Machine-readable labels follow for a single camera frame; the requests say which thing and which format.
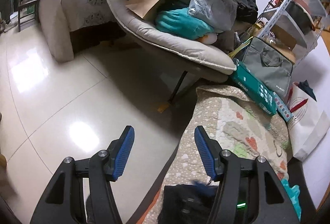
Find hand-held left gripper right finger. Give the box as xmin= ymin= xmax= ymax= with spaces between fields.
xmin=194 ymin=125 xmax=303 ymax=224

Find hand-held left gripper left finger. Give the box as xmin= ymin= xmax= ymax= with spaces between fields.
xmin=29 ymin=125 xmax=135 ymax=224

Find dark pants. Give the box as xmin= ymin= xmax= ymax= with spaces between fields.
xmin=158 ymin=180 xmax=222 ymax=224

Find printed quilted blanket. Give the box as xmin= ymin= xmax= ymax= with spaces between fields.
xmin=137 ymin=84 xmax=303 ymax=224

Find long teal box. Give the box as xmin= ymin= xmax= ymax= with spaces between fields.
xmin=231 ymin=59 xmax=278 ymax=117

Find light blue slim box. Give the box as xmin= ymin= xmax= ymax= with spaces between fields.
xmin=272 ymin=91 xmax=293 ymax=123

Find grey tote bag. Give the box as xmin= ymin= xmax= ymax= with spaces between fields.
xmin=241 ymin=36 xmax=295 ymax=100

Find white tote bag red print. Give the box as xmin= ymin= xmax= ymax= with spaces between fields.
xmin=286 ymin=82 xmax=330 ymax=162

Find yellow folder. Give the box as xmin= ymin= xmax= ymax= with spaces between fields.
xmin=228 ymin=37 xmax=255 ymax=59

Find orange and white plush toy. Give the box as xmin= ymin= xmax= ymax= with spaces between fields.
xmin=197 ymin=33 xmax=218 ymax=46

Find dark teal cloth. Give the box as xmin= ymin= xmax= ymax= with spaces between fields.
xmin=299 ymin=80 xmax=316 ymax=101

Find beige cushioned lounge chair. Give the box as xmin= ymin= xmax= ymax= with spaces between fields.
xmin=105 ymin=0 xmax=237 ymax=111

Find cardboard box on shelf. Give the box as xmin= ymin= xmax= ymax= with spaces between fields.
xmin=268 ymin=24 xmax=297 ymax=50

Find clear plastic bag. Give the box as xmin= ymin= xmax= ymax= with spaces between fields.
xmin=188 ymin=0 xmax=238 ymax=32

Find table with white tablecloth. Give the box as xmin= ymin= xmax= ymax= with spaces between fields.
xmin=39 ymin=0 xmax=121 ymax=63

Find black bag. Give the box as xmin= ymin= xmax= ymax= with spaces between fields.
xmin=231 ymin=0 xmax=259 ymax=25

